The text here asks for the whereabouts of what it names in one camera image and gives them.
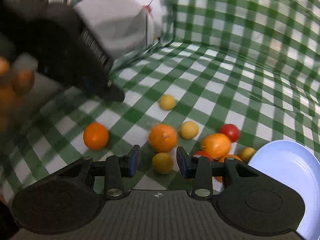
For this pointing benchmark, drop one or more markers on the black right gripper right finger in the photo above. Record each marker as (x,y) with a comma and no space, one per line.
(202,170)

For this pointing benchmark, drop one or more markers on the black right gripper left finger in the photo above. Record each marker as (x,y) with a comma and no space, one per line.
(113,170)

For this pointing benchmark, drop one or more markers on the red tomato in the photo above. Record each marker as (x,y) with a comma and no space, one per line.
(203,154)
(231,131)

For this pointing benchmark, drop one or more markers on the large orange mandarin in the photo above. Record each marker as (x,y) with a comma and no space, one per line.
(216,145)

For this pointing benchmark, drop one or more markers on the small yellow fruit bottom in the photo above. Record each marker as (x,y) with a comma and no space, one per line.
(162,163)

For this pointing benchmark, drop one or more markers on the small yellow fruit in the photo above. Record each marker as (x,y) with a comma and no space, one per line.
(162,163)
(189,130)
(167,102)
(247,154)

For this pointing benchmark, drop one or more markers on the small yellow fruit top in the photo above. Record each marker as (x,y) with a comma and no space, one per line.
(167,102)

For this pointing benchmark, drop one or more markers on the light blue plate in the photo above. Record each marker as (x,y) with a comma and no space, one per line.
(293,165)

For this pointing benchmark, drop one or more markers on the blurred human hand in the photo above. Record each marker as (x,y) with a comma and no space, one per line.
(15,84)

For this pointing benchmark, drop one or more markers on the white grey patterned pillow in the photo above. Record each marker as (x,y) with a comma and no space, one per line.
(122,26)

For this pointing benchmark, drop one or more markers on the green white checkered cloth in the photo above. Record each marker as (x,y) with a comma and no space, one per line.
(251,63)

